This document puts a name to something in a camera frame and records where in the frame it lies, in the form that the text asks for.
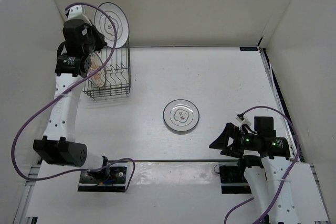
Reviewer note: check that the white plate orange pattern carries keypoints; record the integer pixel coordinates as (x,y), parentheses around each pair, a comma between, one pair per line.
(99,79)

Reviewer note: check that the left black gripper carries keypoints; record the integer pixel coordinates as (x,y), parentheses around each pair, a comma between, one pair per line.
(101,38)

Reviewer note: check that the white plate green flower pattern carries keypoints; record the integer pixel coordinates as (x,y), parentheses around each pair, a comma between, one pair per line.
(181,116)

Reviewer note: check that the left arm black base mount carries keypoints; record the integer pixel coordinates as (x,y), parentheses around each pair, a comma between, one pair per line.
(113,182)

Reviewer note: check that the white foam front board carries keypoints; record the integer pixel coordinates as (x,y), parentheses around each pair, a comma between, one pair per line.
(158,193)

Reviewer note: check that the wrist white camera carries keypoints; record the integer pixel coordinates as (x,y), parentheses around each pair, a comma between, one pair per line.
(75,12)
(243,120)

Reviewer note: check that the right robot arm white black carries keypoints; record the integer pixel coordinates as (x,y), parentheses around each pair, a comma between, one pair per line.
(264,161)

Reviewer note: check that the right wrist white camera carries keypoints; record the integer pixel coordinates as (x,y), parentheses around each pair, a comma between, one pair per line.
(243,120)

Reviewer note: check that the metal wire dish rack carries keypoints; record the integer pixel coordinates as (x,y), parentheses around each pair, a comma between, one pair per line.
(118,77)

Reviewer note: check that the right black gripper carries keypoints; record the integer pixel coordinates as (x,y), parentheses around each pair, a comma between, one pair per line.
(221,141)

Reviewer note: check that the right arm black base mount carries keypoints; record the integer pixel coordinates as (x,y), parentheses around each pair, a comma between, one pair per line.
(231,179)

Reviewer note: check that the aluminium front rail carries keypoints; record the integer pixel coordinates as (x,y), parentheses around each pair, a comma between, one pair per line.
(188,160)

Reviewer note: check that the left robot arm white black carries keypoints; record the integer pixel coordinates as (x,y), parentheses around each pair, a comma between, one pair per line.
(58,145)

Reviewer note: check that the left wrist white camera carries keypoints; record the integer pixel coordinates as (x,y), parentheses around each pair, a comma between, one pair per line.
(75,12)

